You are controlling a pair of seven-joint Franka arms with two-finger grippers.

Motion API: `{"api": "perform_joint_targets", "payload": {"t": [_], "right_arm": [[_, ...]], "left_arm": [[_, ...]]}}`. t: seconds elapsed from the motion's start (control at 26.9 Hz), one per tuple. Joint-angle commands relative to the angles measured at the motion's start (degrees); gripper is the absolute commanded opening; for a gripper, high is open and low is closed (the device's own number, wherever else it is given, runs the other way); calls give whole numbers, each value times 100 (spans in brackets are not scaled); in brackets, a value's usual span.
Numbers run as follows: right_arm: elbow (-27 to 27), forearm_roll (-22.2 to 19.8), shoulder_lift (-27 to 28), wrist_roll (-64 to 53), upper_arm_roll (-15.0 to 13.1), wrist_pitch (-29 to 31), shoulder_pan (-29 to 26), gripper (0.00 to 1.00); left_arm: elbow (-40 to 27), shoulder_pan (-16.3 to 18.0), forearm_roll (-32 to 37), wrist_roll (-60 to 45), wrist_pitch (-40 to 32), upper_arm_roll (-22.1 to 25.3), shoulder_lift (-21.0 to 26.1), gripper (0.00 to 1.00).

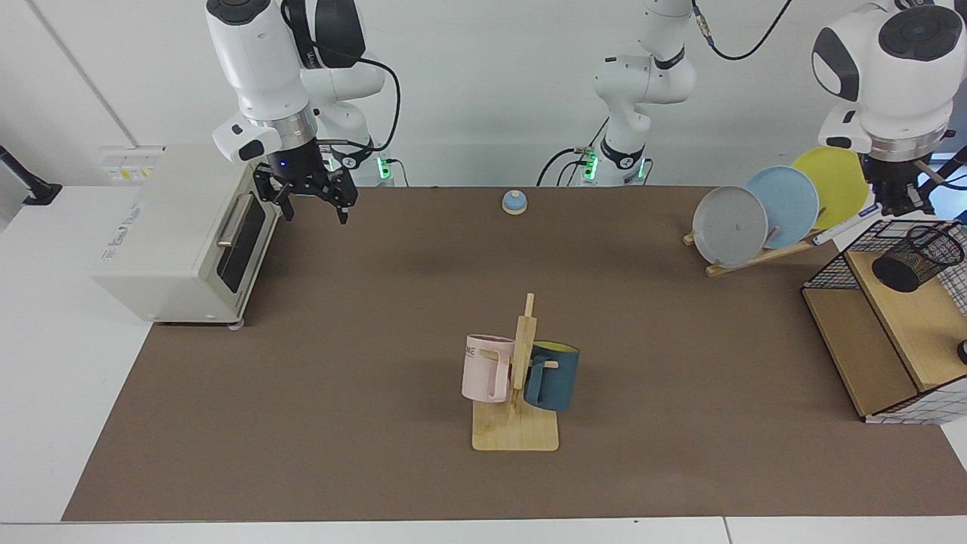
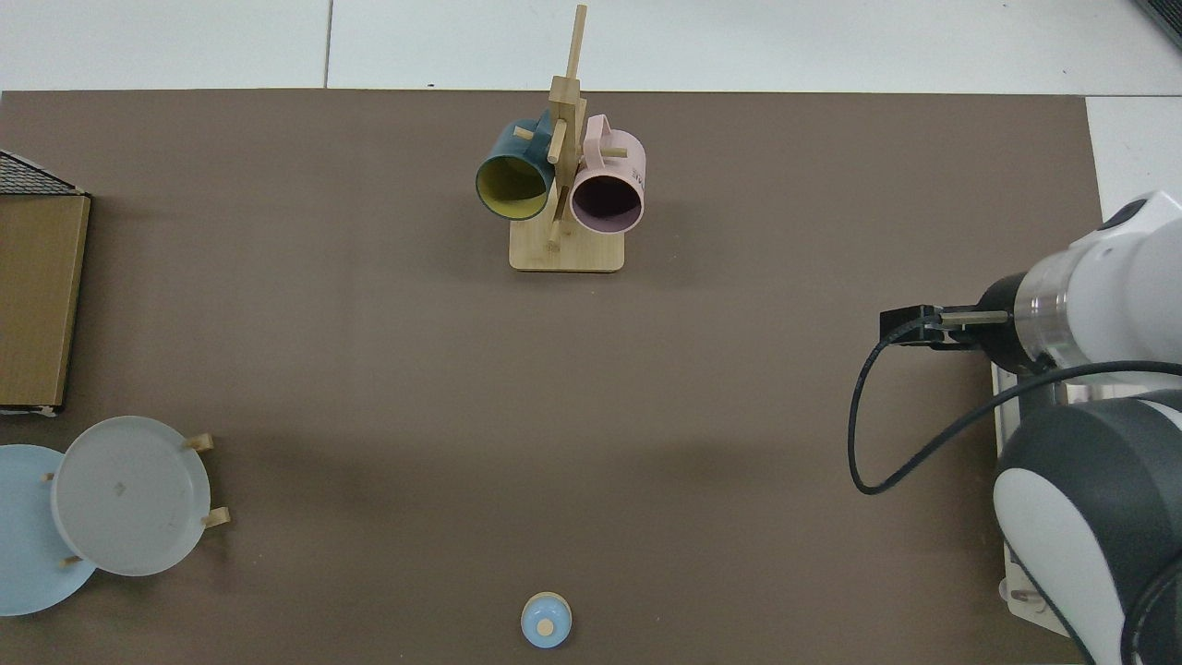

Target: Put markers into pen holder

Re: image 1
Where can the small blue round thing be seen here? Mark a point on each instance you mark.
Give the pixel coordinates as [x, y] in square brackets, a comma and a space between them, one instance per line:
[514, 202]

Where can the small black round object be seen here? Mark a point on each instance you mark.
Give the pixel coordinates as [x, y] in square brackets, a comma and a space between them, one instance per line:
[962, 352]

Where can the blue and white marker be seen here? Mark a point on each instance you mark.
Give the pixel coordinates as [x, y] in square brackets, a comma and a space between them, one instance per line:
[842, 227]

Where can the yellow plate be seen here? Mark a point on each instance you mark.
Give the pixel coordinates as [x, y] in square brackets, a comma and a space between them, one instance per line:
[838, 181]

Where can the black stand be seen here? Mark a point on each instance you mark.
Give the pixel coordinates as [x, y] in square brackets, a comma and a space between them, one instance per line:
[956, 160]
[30, 185]

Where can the wooden cup stand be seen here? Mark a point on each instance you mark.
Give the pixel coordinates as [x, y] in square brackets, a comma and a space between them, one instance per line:
[517, 434]

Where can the grey plate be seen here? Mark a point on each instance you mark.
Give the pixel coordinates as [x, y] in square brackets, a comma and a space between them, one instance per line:
[729, 227]

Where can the pink mug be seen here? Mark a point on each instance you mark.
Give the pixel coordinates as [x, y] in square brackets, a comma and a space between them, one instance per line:
[483, 370]

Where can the brown table cloth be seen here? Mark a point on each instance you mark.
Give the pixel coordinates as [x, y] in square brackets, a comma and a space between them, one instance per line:
[340, 393]

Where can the light blue plate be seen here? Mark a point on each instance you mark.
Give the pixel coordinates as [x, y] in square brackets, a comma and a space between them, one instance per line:
[789, 200]

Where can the wooden plate rack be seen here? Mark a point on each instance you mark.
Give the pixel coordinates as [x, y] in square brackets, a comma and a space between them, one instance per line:
[755, 258]

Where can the dark teal mug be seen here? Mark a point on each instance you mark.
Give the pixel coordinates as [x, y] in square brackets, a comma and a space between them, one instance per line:
[559, 381]

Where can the black mesh pen holder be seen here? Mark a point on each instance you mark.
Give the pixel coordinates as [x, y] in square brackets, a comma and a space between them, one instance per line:
[906, 264]

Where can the white outlet box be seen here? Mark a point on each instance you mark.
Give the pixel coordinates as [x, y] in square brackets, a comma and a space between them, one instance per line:
[132, 162]

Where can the pale toaster oven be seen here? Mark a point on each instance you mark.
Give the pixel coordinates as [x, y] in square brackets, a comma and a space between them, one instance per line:
[174, 242]

